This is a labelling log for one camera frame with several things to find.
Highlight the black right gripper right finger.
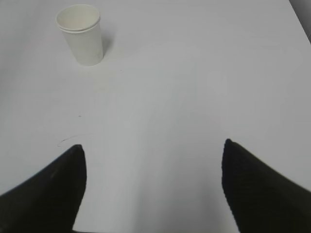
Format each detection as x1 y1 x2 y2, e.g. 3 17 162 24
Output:
222 139 311 233

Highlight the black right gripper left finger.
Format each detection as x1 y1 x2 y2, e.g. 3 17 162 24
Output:
0 145 86 233

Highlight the white paper cup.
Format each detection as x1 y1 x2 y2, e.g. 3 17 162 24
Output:
56 4 104 66

